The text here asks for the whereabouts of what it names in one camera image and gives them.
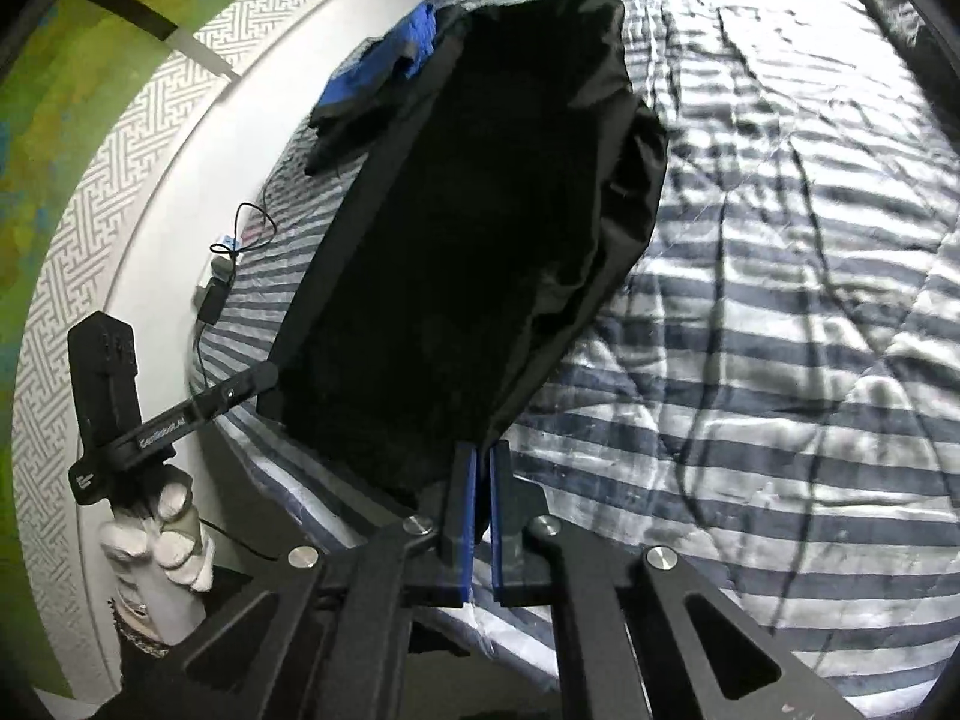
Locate blue and black folded garment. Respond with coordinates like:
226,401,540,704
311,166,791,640
303,2,452,176

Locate black power adapter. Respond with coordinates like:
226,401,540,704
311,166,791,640
196,277,231,326

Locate black and white strap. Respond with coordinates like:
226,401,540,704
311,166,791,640
73,0,245,81

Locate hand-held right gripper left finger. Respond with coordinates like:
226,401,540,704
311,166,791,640
90,442,479,720

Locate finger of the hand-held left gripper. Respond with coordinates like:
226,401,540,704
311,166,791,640
189,362,281,425

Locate person's left forearm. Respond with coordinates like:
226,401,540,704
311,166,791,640
111,579,227,700

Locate black garment with yellow mesh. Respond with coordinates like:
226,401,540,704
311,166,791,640
838,0,960,137

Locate green wall poster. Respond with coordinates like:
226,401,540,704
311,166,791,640
0,0,350,700

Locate black nylon garment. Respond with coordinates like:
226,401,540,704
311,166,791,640
255,0,671,512

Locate person's left hand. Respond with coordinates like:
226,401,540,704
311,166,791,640
100,463,215,595

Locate black cable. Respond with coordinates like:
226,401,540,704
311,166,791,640
191,201,280,392

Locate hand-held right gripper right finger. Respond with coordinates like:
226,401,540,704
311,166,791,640
490,440,863,720

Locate blue white striped blanket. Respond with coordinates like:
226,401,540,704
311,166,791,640
187,0,960,720

